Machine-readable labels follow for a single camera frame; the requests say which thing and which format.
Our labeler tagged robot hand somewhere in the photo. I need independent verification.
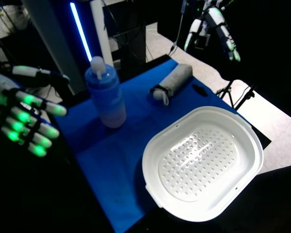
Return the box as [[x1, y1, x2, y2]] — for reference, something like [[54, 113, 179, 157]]
[[183, 6, 242, 62], [0, 65, 70, 158]]

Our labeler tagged grey umbrella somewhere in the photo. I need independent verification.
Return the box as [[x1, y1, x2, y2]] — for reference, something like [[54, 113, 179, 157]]
[[149, 64, 194, 106]]

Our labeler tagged blue water bottle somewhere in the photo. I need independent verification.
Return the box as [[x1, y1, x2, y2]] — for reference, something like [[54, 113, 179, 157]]
[[84, 56, 127, 129]]

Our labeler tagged grey square column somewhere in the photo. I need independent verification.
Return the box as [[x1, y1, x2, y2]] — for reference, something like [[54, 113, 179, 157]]
[[21, 0, 85, 96]]

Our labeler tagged small black clip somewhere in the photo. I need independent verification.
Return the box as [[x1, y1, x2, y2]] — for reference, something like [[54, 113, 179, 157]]
[[192, 84, 209, 98]]

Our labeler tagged black tripod stand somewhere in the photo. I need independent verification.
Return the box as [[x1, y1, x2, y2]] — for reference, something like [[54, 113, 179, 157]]
[[215, 80, 257, 110]]

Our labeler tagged glowing blue-white light strip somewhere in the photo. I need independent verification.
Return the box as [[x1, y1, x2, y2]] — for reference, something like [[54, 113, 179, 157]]
[[69, 2, 93, 63]]

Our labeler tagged blue table cloth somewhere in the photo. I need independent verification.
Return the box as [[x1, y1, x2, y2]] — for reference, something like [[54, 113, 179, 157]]
[[53, 59, 252, 233]]

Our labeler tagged white perforated plastic basin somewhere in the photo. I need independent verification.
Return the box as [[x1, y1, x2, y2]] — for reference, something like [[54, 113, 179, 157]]
[[142, 106, 264, 223]]

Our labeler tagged thin grey hanging cable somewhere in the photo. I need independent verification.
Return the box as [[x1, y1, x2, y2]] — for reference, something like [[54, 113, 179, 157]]
[[169, 0, 188, 55]]

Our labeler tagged white round post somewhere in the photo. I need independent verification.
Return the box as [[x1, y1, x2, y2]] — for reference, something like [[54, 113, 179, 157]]
[[89, 0, 114, 67]]

